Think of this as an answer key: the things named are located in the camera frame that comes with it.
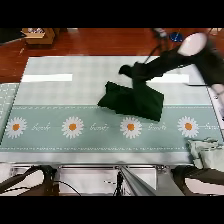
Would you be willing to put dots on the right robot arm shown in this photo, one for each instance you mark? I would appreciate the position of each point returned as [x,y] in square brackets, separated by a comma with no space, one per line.
[203,56]

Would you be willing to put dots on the blue round object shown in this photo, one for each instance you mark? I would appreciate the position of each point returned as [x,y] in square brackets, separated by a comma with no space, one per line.
[174,36]

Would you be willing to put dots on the brown cardboard box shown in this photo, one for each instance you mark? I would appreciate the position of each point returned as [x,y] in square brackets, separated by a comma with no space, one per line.
[38,36]

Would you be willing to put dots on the pale green garment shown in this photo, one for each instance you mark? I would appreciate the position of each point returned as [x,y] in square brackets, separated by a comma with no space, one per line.
[208,156]

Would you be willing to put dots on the silver frame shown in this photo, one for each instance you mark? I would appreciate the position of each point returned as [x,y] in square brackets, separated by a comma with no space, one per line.
[140,185]

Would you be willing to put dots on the dark green shirt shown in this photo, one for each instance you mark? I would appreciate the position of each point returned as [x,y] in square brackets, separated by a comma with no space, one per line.
[133,101]

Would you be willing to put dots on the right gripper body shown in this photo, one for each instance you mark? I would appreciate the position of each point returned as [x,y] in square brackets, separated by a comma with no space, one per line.
[140,75]

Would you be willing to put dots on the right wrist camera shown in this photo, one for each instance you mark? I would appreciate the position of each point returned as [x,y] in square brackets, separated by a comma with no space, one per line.
[125,69]

